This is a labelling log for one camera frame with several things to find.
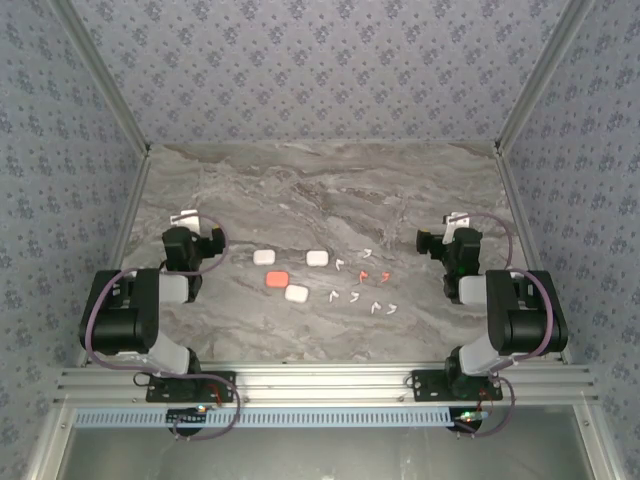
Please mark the white earbud charging case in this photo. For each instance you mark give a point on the white earbud charging case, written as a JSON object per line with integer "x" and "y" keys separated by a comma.
{"x": 317, "y": 258}
{"x": 264, "y": 257}
{"x": 296, "y": 294}

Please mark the pink earbud charging case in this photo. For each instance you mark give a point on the pink earbud charging case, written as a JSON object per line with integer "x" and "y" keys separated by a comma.
{"x": 277, "y": 279}

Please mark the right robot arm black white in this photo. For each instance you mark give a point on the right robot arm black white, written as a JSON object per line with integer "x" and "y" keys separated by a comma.
{"x": 525, "y": 320}

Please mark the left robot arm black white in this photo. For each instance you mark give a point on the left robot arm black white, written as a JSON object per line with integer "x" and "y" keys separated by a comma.
{"x": 120, "y": 320}

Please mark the black board green light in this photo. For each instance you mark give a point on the black board green light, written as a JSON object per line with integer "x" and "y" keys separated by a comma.
{"x": 467, "y": 420}
{"x": 187, "y": 416}

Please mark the grey metal panel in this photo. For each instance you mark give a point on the grey metal panel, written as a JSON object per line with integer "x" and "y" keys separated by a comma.
{"x": 320, "y": 455}

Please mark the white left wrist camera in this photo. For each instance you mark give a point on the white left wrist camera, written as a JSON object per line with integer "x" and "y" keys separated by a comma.
{"x": 186, "y": 218}

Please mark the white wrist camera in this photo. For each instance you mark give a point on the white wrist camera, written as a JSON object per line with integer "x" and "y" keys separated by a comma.
{"x": 186, "y": 218}
{"x": 457, "y": 221}

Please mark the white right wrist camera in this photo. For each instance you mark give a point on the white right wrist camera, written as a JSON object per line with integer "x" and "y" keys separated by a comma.
{"x": 457, "y": 221}

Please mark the aluminium table edge rail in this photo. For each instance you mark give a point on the aluminium table edge rail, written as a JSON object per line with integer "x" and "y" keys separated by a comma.
{"x": 131, "y": 200}
{"x": 517, "y": 200}

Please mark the aluminium mounting rail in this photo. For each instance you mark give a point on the aluminium mounting rail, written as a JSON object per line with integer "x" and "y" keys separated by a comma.
{"x": 325, "y": 382}

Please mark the aluminium frame post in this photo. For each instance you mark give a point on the aluminium frame post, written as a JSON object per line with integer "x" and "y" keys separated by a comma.
{"x": 105, "y": 75}
{"x": 539, "y": 75}

